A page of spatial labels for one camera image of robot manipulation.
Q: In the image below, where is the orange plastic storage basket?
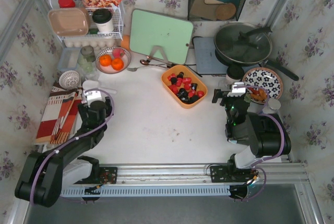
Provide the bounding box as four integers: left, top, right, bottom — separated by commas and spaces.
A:
161, 65, 208, 109

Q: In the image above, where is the black frying pan with lid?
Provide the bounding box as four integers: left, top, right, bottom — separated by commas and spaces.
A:
213, 22, 299, 81

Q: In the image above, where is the clear blue rimmed container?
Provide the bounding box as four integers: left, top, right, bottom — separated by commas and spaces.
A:
57, 48, 80, 72

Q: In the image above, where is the small cup black lid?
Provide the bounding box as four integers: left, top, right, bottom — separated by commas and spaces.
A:
225, 64, 245, 84

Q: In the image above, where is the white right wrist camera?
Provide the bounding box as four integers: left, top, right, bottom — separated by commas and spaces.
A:
227, 82, 246, 97

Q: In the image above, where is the white wire rack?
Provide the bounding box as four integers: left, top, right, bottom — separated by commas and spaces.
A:
49, 0, 125, 40

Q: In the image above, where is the black mesh organizer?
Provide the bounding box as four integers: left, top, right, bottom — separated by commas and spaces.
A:
187, 0, 246, 21

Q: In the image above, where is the white strainer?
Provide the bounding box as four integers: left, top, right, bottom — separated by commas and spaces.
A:
58, 70, 80, 90

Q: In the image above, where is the blue flower patterned plate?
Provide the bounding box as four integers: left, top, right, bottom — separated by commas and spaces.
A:
242, 67, 283, 104

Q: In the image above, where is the egg tray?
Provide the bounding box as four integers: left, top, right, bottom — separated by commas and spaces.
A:
64, 39, 118, 50

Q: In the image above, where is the grey induction cooker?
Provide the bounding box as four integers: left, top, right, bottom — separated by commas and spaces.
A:
192, 36, 228, 75

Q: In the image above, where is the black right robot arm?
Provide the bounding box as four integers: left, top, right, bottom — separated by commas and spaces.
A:
212, 89, 292, 170

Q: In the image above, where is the white blue bottle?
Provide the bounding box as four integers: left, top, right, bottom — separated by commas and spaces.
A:
266, 98, 281, 114

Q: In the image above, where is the clear glass jar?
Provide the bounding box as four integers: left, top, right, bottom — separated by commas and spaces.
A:
78, 45, 98, 80

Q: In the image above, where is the bowl with fruit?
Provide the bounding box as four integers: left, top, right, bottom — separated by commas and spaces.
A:
95, 46, 132, 74

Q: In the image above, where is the white cup black lid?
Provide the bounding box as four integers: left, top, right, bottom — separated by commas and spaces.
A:
92, 8, 114, 33

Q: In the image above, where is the beige plastic container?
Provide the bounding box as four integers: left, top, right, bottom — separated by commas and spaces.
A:
48, 8, 90, 37

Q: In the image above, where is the red lidded jar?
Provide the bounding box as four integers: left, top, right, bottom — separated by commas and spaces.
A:
58, 0, 76, 8

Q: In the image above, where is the red coffee capsule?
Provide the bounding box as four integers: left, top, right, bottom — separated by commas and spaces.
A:
169, 85, 178, 94
175, 78, 183, 87
188, 90, 196, 98
182, 77, 192, 84
184, 83, 191, 90
168, 73, 176, 81
197, 91, 205, 98

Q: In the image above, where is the green cutting board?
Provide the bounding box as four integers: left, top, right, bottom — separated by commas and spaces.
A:
129, 9, 194, 64

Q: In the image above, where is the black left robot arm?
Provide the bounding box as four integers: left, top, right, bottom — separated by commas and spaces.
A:
14, 96, 114, 207

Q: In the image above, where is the black coffee capsule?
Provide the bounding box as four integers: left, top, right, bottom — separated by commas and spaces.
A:
177, 72, 184, 79
177, 93, 183, 100
190, 83, 198, 91
181, 97, 189, 104
171, 77, 177, 84
188, 95, 200, 104
179, 88, 188, 97

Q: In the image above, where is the metal spoon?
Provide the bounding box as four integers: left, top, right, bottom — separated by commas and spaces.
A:
126, 60, 172, 72

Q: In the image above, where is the striped red cloth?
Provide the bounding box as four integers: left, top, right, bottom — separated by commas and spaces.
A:
34, 82, 82, 145

